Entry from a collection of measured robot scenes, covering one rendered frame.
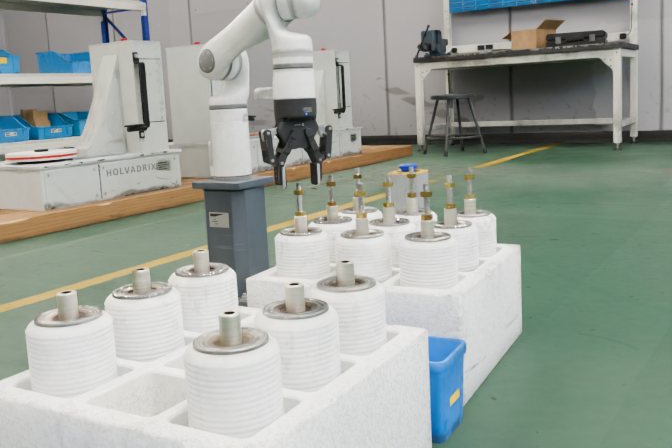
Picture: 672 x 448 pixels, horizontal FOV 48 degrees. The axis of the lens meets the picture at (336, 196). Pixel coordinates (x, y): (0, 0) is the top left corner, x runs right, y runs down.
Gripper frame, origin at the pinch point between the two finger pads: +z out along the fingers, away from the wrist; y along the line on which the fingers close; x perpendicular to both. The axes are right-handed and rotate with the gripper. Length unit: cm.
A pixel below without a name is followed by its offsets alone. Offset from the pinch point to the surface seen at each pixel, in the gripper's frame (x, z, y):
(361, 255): -14.3, 12.0, 2.9
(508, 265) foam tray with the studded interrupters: -16.9, 18.4, 34.3
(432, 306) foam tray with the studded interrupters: -27.6, 18.5, 6.7
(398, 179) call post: 15.4, 4.7, 34.0
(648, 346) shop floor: -33, 34, 54
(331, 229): 1.7, 10.3, 7.5
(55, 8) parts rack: 612, -101, 106
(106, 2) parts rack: 564, -101, 139
